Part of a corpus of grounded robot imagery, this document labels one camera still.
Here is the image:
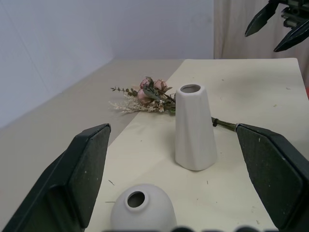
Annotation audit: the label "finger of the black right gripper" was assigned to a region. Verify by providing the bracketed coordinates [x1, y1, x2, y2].
[244, 0, 281, 37]
[273, 20, 309, 53]

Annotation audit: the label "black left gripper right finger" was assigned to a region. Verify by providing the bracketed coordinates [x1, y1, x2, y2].
[235, 123, 309, 232]

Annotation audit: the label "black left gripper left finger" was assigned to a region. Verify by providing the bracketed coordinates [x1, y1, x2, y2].
[0, 123, 112, 232]

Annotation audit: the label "round grey ceramic vase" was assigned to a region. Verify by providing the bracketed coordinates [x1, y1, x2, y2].
[110, 183, 178, 232]

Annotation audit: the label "tall white faceted vase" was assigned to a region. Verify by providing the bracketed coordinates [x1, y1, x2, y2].
[174, 84, 218, 172]

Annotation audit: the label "beige curtain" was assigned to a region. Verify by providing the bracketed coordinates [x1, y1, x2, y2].
[213, 0, 309, 60]

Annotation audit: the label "cream table mat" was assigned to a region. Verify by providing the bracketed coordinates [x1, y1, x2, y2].
[93, 58, 309, 232]

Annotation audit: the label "dried pink flower bouquet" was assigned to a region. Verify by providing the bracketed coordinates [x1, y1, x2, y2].
[108, 76, 239, 132]

